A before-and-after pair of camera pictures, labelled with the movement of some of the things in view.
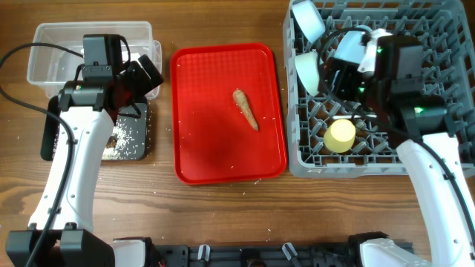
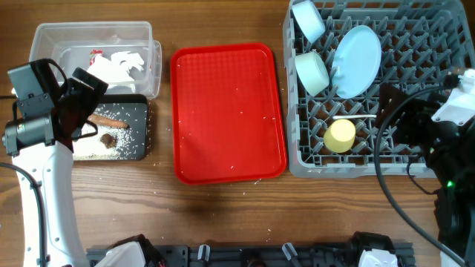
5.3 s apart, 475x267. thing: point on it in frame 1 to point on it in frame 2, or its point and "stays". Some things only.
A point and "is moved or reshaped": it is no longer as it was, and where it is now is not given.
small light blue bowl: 309,19 stays
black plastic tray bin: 128,139 stays
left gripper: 144,84 to 90,97
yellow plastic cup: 340,136 stays
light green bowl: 308,70 stays
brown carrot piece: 240,97 is moved or reshaped
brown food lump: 111,142 stays
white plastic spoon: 355,116 stays
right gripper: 346,72 to 414,120
